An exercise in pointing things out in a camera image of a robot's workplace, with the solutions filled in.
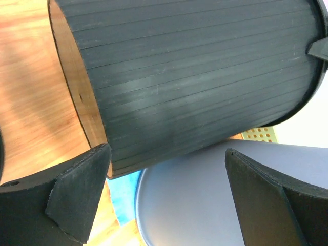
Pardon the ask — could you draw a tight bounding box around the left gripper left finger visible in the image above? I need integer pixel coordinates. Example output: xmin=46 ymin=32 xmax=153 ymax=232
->
xmin=1 ymin=143 xmax=111 ymax=245

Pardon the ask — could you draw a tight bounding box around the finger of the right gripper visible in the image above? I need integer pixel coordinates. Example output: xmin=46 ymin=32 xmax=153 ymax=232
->
xmin=307 ymin=37 xmax=328 ymax=61

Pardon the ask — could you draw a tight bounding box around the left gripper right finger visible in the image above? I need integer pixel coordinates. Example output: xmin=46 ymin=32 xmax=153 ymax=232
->
xmin=225 ymin=149 xmax=327 ymax=245

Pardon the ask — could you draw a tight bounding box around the pale green plastic basket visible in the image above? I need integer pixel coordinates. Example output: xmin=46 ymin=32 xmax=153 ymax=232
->
xmin=241 ymin=127 xmax=278 ymax=143

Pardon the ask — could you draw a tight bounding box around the grey plastic bin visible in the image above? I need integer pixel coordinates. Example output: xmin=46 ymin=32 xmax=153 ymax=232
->
xmin=135 ymin=140 xmax=327 ymax=245

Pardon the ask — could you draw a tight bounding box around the black ribbed plastic bin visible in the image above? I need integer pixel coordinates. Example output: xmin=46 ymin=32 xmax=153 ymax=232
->
xmin=48 ymin=1 xmax=327 ymax=178

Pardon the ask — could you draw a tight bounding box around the blue patterned cloth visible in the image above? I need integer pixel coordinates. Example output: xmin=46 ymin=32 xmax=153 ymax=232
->
xmin=106 ymin=171 xmax=142 ymax=226

